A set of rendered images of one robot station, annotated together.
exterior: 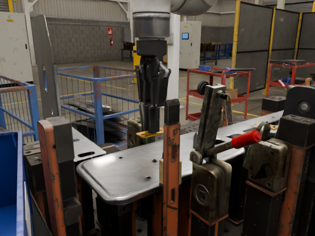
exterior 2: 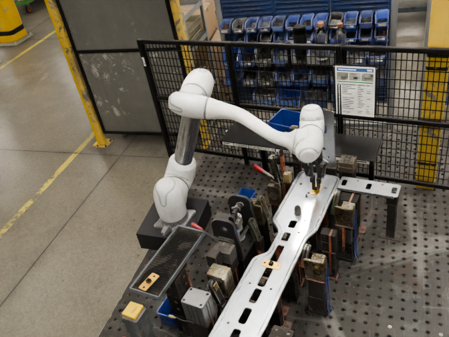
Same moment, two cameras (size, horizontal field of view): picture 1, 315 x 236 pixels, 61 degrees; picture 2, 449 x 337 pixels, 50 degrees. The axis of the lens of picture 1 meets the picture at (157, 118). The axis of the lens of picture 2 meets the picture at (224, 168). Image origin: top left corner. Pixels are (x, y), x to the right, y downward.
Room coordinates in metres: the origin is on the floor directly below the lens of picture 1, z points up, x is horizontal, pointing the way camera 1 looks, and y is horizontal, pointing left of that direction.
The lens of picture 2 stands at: (2.18, -1.00, 2.53)
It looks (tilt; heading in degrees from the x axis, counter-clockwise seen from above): 35 degrees down; 159
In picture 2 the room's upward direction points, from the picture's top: 11 degrees counter-clockwise
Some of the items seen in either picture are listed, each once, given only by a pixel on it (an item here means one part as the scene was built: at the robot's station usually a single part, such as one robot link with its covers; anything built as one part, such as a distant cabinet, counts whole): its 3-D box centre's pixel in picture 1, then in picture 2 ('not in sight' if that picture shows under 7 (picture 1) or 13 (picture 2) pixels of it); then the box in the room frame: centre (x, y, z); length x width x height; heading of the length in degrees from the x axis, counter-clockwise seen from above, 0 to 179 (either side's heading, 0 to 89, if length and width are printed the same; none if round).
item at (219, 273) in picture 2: not in sight; (226, 300); (0.88, -0.62, 0.89); 0.13 x 0.11 x 0.38; 36
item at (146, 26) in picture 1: (151, 27); not in sight; (0.68, 0.01, 1.33); 0.09 x 0.09 x 0.06
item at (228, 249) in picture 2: not in sight; (230, 276); (0.77, -0.54, 0.89); 0.13 x 0.11 x 0.38; 36
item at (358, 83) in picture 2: not in sight; (355, 91); (0.39, 0.49, 1.30); 0.23 x 0.02 x 0.31; 36
